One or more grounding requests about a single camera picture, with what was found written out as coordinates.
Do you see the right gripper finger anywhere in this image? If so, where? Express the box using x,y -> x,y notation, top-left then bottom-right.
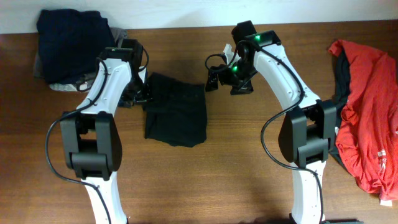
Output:
205,71 -> 218,92
230,80 -> 254,95

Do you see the black polo shirt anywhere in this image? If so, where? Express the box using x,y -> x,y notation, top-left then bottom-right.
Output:
143,73 -> 208,147

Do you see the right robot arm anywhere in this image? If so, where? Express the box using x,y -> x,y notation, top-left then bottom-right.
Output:
205,21 -> 336,223

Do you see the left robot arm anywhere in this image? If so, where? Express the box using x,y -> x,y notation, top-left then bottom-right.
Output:
57,39 -> 152,223

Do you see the folded grey garment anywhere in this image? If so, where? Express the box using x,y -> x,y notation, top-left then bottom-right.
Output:
33,27 -> 127,92

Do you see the folded navy blue garment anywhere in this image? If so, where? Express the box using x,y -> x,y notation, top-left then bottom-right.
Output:
36,9 -> 115,84

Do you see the red t-shirt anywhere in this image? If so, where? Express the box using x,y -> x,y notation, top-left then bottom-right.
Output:
328,39 -> 397,203

